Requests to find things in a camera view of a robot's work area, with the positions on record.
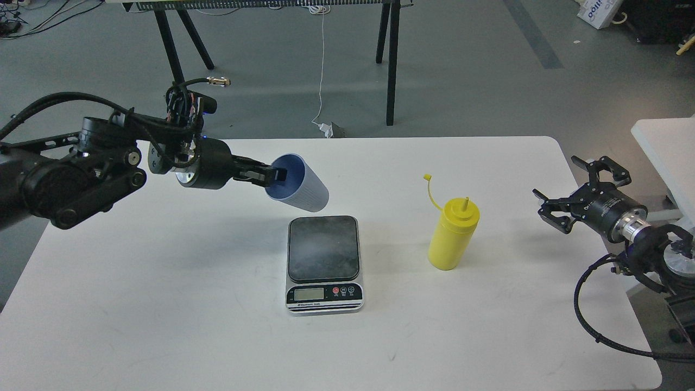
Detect white cardboard box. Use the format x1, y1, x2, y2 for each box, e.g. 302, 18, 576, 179
576, 1, 628, 29

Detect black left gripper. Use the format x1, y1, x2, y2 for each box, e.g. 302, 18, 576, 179
175, 138, 287, 190

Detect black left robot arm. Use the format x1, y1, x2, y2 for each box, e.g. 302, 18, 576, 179
1, 77, 289, 230

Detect blue ribbed plastic cup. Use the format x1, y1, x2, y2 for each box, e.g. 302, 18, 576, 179
266, 154, 330, 212

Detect black trestle table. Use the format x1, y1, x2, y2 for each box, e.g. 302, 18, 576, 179
122, 0, 416, 127

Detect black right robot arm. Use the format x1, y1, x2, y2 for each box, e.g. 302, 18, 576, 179
532, 156, 693, 363

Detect digital kitchen scale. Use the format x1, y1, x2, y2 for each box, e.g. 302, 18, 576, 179
285, 216, 365, 316

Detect black floor cables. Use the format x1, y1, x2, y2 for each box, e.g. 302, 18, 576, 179
0, 0, 106, 39

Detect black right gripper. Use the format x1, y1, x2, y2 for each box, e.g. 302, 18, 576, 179
532, 155, 648, 243

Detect yellow squeeze bottle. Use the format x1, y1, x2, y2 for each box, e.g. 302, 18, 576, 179
424, 174, 480, 270

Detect white power adapter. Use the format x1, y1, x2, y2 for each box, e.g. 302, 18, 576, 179
318, 122, 333, 138

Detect white hanging cable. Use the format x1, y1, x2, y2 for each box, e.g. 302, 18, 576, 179
311, 3, 333, 131

